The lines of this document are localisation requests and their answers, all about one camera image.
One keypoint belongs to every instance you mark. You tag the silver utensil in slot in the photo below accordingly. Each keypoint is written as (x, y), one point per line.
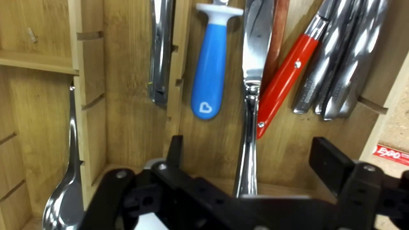
(161, 49)

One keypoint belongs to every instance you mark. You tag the brown wooden spoon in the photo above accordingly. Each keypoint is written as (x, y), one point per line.
(278, 24)

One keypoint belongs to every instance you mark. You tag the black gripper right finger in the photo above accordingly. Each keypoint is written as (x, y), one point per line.
(363, 190)

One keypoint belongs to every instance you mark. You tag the red whiteboard marker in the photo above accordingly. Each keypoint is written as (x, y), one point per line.
(392, 155)

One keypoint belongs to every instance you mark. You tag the wooden cutlery tray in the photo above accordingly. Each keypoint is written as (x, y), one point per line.
(104, 45)

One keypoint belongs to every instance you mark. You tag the red handled utensil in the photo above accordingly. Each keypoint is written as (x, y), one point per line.
(292, 65)

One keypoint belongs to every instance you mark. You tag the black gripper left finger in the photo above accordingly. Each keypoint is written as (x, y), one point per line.
(124, 197)

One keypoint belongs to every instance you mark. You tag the silver table knife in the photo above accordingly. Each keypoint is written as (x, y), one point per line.
(255, 46)

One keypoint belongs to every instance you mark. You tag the large silver spoon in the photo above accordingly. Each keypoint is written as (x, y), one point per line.
(63, 207)

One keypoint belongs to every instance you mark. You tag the silver spoon handles bundle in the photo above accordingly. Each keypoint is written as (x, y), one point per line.
(337, 77)

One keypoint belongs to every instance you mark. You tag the blue handled utensil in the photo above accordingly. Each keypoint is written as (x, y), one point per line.
(208, 82)

